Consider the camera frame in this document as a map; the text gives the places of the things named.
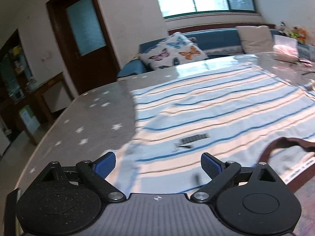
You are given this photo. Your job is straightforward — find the colourful plush toys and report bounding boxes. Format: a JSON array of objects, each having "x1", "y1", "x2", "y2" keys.
[{"x1": 275, "y1": 21, "x2": 307, "y2": 45}]

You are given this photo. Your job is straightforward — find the butterfly print cushion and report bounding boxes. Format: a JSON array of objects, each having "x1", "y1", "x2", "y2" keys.
[{"x1": 139, "y1": 32, "x2": 208, "y2": 70}]

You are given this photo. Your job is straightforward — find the blue sofa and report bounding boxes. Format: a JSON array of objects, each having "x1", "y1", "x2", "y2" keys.
[{"x1": 116, "y1": 27, "x2": 315, "y2": 79}]

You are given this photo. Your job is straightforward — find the beige cushion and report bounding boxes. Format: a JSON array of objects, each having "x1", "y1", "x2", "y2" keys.
[{"x1": 236, "y1": 26, "x2": 274, "y2": 54}]

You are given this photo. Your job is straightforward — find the dark wooden door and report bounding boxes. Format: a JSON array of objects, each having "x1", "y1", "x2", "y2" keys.
[{"x1": 46, "y1": 0, "x2": 120, "y2": 94}]

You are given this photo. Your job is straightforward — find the pink tissue pack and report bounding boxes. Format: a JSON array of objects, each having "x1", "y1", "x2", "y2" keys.
[{"x1": 273, "y1": 35, "x2": 298, "y2": 63}]

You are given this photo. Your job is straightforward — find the blue striped knit sweater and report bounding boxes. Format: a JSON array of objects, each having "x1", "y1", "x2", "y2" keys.
[{"x1": 107, "y1": 63, "x2": 314, "y2": 195}]

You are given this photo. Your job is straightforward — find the wooden side table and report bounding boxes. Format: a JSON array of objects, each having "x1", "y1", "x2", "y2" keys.
[{"x1": 24, "y1": 71, "x2": 72, "y2": 146}]

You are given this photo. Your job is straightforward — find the dark wooden display cabinet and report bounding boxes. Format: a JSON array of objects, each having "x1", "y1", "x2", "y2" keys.
[{"x1": 1, "y1": 30, "x2": 36, "y2": 145}]

